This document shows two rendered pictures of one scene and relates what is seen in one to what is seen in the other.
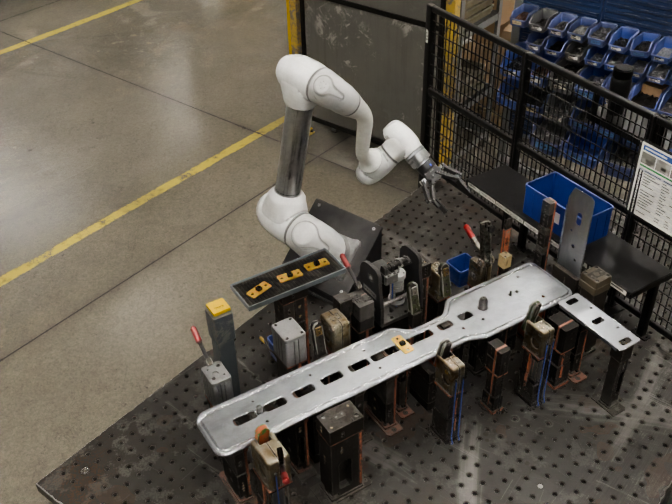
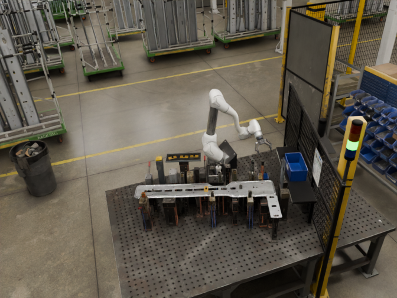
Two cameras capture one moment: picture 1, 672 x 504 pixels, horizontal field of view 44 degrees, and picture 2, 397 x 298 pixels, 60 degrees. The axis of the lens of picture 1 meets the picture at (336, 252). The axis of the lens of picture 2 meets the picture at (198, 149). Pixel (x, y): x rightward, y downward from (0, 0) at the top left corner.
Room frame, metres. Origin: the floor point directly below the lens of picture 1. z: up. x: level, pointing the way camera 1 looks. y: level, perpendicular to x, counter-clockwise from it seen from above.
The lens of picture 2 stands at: (-0.18, -1.63, 3.22)
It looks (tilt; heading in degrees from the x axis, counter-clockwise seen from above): 34 degrees down; 35
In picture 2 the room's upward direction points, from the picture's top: 4 degrees counter-clockwise
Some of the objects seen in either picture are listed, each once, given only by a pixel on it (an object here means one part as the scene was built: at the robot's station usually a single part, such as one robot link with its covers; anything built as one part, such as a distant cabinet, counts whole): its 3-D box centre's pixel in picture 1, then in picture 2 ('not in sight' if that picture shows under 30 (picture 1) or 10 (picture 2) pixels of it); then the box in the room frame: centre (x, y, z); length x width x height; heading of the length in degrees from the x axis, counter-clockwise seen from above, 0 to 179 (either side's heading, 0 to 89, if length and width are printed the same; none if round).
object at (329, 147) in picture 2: (637, 116); (322, 139); (2.64, -1.09, 1.46); 0.36 x 0.15 x 0.18; 31
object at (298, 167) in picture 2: (566, 208); (295, 166); (2.60, -0.88, 1.10); 0.30 x 0.17 x 0.13; 32
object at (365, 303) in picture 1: (361, 338); (203, 184); (2.13, -0.08, 0.89); 0.13 x 0.11 x 0.38; 31
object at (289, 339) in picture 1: (292, 374); (175, 186); (1.95, 0.16, 0.90); 0.13 x 0.10 x 0.41; 31
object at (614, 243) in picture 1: (560, 224); (294, 172); (2.61, -0.88, 1.01); 0.90 x 0.22 x 0.03; 31
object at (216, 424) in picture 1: (398, 349); (204, 190); (1.96, -0.20, 1.00); 1.38 x 0.22 x 0.02; 121
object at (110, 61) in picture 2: not in sight; (94, 35); (5.89, 5.51, 0.88); 1.91 x 1.00 x 1.76; 52
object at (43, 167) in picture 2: not in sight; (36, 169); (1.81, 2.58, 0.36); 0.54 x 0.50 x 0.73; 51
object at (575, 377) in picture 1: (576, 343); (272, 213); (2.13, -0.85, 0.84); 0.11 x 0.06 x 0.29; 31
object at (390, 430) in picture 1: (382, 388); (198, 201); (1.93, -0.14, 0.84); 0.17 x 0.06 x 0.29; 31
